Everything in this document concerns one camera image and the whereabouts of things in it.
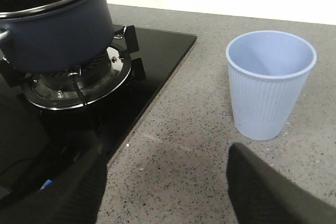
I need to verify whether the dark blue cooking pot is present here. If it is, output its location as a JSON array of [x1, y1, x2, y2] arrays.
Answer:
[[1, 0, 114, 73]]

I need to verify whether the right burner with pot support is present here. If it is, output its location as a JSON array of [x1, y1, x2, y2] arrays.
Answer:
[[1, 25, 139, 110]]

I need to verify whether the light blue ribbed cup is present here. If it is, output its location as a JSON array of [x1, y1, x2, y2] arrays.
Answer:
[[226, 30, 317, 141]]

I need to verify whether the black glass gas stove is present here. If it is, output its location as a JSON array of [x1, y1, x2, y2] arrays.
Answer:
[[1, 28, 196, 208]]

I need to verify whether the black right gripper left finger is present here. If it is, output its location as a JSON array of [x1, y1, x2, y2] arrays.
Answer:
[[1, 145, 107, 223]]

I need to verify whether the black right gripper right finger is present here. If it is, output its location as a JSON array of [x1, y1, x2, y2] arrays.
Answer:
[[226, 143, 335, 223]]

